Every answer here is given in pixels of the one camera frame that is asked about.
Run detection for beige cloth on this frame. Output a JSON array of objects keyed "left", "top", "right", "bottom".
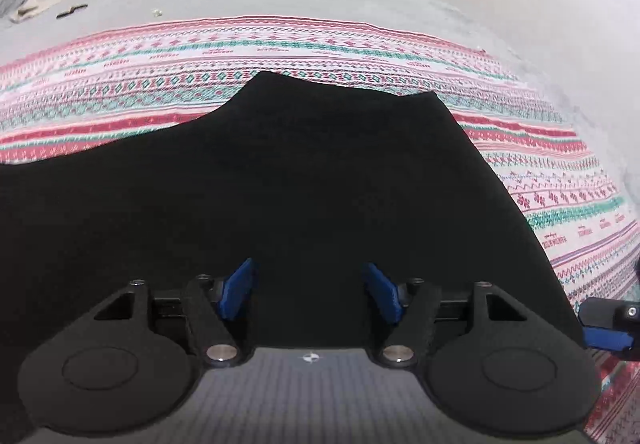
[{"left": 10, "top": 0, "right": 57, "bottom": 23}]

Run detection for striped patterned blanket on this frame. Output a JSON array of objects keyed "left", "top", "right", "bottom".
[{"left": 0, "top": 15, "right": 640, "bottom": 444}]

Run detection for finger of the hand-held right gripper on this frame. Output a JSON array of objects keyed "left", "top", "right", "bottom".
[{"left": 579, "top": 296, "right": 640, "bottom": 356}]

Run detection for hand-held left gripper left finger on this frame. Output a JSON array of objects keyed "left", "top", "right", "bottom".
[{"left": 92, "top": 257, "right": 259, "bottom": 368}]

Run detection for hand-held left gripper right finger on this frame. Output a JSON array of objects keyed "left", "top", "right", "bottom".
[{"left": 361, "top": 262, "right": 529, "bottom": 369}]

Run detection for black pants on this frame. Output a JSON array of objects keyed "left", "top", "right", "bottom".
[{"left": 0, "top": 70, "right": 585, "bottom": 444}]

